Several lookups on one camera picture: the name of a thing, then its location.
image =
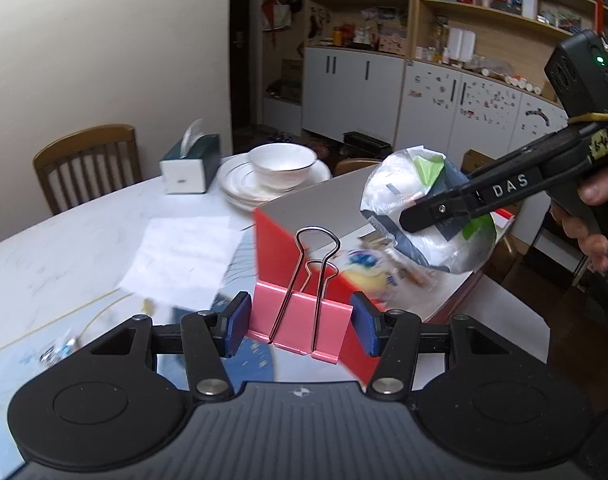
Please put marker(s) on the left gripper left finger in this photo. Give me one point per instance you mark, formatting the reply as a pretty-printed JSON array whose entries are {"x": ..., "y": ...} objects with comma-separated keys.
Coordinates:
[{"x": 209, "y": 337}]

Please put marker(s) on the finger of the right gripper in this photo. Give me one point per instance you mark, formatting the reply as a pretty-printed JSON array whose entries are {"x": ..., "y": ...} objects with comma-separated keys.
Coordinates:
[{"x": 430, "y": 210}]

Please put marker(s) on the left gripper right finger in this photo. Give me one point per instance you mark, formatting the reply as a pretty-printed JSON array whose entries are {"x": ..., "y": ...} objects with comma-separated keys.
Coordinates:
[{"x": 393, "y": 337}]

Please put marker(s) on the round bread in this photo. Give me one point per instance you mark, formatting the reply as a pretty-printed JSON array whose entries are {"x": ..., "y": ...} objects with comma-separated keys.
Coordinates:
[{"x": 382, "y": 274}]

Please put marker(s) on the pink binder clip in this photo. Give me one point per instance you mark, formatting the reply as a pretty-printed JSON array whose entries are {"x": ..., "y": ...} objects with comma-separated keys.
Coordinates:
[{"x": 298, "y": 317}]

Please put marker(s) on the person's right hand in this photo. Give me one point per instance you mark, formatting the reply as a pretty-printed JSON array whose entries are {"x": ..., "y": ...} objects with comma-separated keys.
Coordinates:
[{"x": 590, "y": 237}]

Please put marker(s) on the cardboard box on floor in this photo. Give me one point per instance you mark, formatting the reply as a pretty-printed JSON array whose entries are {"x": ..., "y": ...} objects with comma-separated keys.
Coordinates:
[{"x": 473, "y": 161}]

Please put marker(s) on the white paper napkin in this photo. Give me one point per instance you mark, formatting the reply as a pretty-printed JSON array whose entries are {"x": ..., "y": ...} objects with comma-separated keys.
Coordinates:
[{"x": 182, "y": 261}]

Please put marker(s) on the wooden display shelving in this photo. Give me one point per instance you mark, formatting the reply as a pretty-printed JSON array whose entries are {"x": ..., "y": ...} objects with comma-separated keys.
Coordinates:
[{"x": 520, "y": 33}]

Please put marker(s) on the red white cardboard box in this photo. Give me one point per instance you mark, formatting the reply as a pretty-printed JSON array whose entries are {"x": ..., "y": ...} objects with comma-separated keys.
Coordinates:
[{"x": 334, "y": 204}]

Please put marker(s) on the black floor heater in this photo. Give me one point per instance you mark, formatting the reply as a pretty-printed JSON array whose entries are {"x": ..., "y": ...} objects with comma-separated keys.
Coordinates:
[{"x": 359, "y": 145}]

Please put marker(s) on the near wooden chair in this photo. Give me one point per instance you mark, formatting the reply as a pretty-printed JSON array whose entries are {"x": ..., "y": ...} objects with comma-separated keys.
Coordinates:
[{"x": 348, "y": 165}]

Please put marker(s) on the green white tissue box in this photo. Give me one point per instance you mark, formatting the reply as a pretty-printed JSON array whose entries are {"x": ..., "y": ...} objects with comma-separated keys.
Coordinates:
[{"x": 191, "y": 165}]

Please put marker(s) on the white ceramic bowl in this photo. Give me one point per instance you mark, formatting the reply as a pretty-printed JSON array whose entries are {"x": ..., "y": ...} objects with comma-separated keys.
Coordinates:
[{"x": 281, "y": 166}]

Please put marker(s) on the white tall cabinet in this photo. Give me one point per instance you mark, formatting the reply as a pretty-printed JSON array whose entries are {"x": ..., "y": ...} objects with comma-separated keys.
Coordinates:
[{"x": 331, "y": 67}]

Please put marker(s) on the wooden dining chair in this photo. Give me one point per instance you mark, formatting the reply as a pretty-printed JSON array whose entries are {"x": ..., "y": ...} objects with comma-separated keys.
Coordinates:
[{"x": 86, "y": 165}]

